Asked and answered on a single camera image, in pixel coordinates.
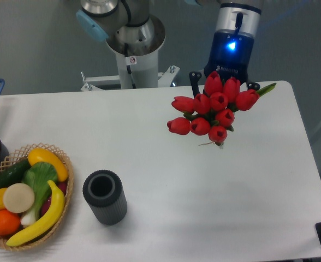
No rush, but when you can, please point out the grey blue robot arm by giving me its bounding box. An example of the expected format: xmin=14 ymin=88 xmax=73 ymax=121
xmin=76 ymin=1 xmax=263 ymax=93

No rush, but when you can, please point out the green cucumber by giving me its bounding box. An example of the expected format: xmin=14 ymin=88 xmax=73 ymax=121
xmin=0 ymin=159 xmax=31 ymax=189

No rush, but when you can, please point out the red tulip bouquet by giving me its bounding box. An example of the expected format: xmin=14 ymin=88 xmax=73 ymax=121
xmin=167 ymin=71 xmax=276 ymax=146

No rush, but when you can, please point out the beige round slice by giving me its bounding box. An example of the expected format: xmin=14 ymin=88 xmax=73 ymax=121
xmin=3 ymin=183 xmax=34 ymax=213

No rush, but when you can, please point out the yellow squash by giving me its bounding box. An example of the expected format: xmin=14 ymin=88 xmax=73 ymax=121
xmin=27 ymin=148 xmax=68 ymax=182

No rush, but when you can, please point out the orange fruit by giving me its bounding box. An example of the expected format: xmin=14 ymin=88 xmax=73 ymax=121
xmin=0 ymin=209 xmax=20 ymax=236

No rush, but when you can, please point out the yellow banana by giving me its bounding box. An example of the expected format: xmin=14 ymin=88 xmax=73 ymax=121
xmin=6 ymin=180 xmax=65 ymax=247

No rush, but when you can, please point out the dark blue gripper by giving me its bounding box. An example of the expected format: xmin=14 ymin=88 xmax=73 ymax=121
xmin=189 ymin=2 xmax=261 ymax=98

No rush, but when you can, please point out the dark red vegetable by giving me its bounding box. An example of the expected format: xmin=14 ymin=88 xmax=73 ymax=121
xmin=40 ymin=182 xmax=67 ymax=217

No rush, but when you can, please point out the woven wicker basket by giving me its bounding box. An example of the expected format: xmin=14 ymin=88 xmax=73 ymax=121
xmin=0 ymin=143 xmax=74 ymax=251

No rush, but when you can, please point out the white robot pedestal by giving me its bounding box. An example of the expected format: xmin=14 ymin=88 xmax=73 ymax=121
xmin=81 ymin=50 xmax=180 ymax=91

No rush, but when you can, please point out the dark grey ribbed vase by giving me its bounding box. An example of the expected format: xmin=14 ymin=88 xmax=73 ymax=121
xmin=82 ymin=170 xmax=128 ymax=225

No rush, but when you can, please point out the green bok choy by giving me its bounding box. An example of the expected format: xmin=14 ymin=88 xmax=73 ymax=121
xmin=21 ymin=162 xmax=58 ymax=227

